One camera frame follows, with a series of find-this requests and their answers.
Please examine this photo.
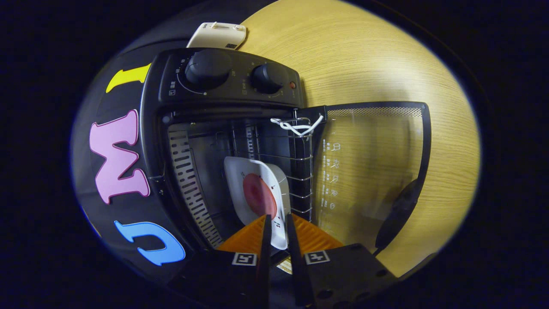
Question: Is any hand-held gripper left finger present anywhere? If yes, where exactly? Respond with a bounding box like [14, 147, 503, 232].
[172, 214, 273, 309]

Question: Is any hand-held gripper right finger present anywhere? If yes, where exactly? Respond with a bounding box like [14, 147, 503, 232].
[286, 212, 398, 308]

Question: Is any round pink meat slice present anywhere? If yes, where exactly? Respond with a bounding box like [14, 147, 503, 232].
[242, 173, 278, 219]

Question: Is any white square plate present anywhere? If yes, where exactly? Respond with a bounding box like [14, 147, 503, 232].
[223, 156, 291, 250]

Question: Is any black toaster oven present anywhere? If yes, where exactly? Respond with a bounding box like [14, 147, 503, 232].
[139, 47, 431, 275]

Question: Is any white pop-up toaster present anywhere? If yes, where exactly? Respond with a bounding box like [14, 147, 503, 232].
[187, 21, 248, 50]

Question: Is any oven wire rack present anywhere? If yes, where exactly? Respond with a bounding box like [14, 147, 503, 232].
[214, 117, 314, 224]

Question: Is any white cable tie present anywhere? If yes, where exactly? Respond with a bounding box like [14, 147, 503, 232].
[270, 114, 325, 138]

